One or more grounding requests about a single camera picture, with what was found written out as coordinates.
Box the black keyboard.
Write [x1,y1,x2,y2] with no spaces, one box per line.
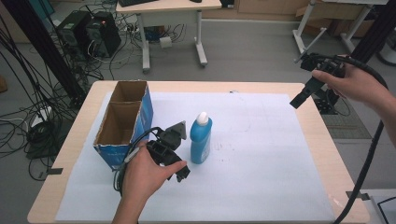
[118,0,160,8]

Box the right gripper thick black cable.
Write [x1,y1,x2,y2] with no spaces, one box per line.
[307,53,390,224]

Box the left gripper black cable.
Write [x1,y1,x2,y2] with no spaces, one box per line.
[112,126,163,197]

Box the small white box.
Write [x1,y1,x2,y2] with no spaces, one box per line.
[159,35,174,49]

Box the black stand base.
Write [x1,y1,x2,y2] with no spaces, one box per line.
[312,88,343,115]

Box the blue cardboard box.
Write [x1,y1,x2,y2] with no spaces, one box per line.
[92,79,155,172]

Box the person's left hand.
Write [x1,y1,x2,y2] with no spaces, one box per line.
[120,139,188,203]

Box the grey floor mat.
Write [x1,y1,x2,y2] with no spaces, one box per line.
[319,97,374,140]

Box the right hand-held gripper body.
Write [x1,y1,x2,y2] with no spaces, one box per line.
[299,52,347,79]

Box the tangle of black cables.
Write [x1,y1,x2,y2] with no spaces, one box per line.
[0,14,106,182]

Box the white device with black cable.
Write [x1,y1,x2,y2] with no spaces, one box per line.
[360,188,396,224]

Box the black computer tower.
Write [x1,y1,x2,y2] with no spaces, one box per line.
[55,10,94,61]
[85,11,122,59]

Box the blue bottle with white cap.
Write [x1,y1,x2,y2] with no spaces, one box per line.
[190,111,214,165]

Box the person's right hand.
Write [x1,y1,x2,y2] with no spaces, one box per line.
[311,63,390,108]

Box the white foam mat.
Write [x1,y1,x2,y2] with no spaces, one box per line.
[55,91,337,223]

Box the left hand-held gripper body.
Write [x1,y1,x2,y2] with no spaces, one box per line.
[146,120,188,167]

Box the black metal stand post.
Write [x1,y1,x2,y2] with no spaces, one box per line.
[1,0,89,108]
[350,0,396,63]

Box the white power strip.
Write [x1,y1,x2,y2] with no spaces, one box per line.
[29,105,54,129]

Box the white table frame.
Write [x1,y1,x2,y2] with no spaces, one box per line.
[291,0,390,63]

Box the white desk with wooden top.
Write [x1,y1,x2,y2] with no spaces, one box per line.
[115,0,223,75]

